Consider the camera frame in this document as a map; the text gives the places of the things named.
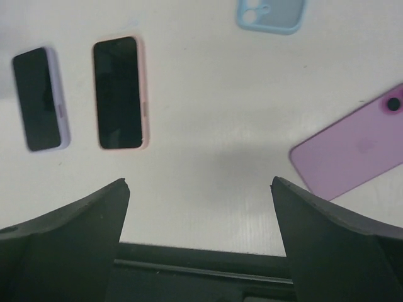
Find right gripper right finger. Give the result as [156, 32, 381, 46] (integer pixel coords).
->
[271, 177, 402, 301]

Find light blue phone case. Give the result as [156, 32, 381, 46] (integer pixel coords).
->
[236, 0, 307, 35]

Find lavender phone case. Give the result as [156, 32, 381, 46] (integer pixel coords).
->
[11, 45, 71, 153]

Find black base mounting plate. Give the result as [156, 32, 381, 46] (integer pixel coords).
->
[105, 243, 297, 301]

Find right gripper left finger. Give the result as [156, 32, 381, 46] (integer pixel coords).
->
[1, 179, 130, 301]

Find purple phone face down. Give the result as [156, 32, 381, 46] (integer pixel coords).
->
[289, 85, 402, 201]

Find pink phone case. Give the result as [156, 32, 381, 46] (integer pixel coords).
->
[91, 33, 150, 151]

